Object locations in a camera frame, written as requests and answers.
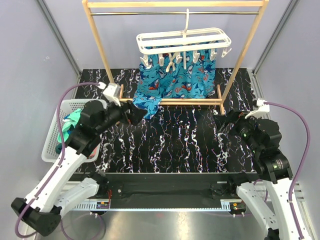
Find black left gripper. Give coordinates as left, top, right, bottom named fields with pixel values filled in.
left=96, top=96, right=148, bottom=135

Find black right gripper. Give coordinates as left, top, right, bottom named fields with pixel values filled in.
left=212, top=107, right=261, bottom=154

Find mint green sock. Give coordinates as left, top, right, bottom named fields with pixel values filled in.
left=62, top=108, right=82, bottom=131
left=57, top=125, right=74, bottom=144

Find dark teal sock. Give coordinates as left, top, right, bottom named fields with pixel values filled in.
left=55, top=143, right=63, bottom=155

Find pink sock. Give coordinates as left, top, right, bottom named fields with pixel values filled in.
left=88, top=145, right=99, bottom=159

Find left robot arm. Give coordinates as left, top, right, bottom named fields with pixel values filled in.
left=11, top=100, right=147, bottom=238

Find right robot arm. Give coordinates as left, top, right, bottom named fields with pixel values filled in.
left=215, top=110, right=312, bottom=240

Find white plastic clip hanger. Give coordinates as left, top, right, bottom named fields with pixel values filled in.
left=136, top=9, right=232, bottom=71

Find blue shark print shorts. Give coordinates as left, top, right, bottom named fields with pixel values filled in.
left=133, top=49, right=216, bottom=120

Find white perforated plastic basket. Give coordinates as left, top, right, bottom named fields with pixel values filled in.
left=41, top=99, right=93, bottom=163

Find wooden clothes rack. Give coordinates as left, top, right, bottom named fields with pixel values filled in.
left=82, top=0, right=268, bottom=107

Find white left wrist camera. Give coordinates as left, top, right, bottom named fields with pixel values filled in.
left=97, top=82, right=121, bottom=107

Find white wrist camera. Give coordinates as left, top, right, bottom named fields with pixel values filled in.
left=244, top=98, right=270, bottom=119
left=97, top=82, right=121, bottom=107

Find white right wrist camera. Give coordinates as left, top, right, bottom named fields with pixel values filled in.
left=244, top=98, right=270, bottom=119

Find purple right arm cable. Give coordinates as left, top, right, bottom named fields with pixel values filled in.
left=264, top=101, right=311, bottom=240

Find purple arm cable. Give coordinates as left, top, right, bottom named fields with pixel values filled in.
left=264, top=101, right=311, bottom=240
left=14, top=81, right=106, bottom=240

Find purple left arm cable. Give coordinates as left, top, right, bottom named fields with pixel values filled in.
left=14, top=81, right=106, bottom=240

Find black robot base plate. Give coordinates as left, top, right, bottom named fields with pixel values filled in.
left=69, top=171, right=288, bottom=210

